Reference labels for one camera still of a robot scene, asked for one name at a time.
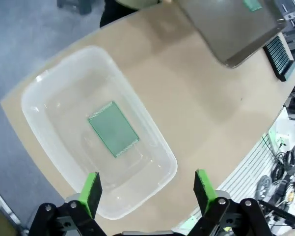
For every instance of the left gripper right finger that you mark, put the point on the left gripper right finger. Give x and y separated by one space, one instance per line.
206 194

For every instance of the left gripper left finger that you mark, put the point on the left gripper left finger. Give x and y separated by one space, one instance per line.
89 196

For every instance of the green PCB with gold pins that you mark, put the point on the green PCB with gold pins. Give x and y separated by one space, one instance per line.
252 5
113 127

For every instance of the grey metal tray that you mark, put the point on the grey metal tray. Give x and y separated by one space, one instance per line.
225 32

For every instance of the white slatted panel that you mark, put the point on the white slatted panel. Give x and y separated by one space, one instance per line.
245 169

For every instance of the clear plastic storage box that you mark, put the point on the clear plastic storage box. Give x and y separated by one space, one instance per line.
63 98

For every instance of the black slotted PCB rack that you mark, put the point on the black slotted PCB rack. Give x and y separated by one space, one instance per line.
279 59

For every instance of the white metal frame shelf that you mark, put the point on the white metal frame shelf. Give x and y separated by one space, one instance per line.
2 211

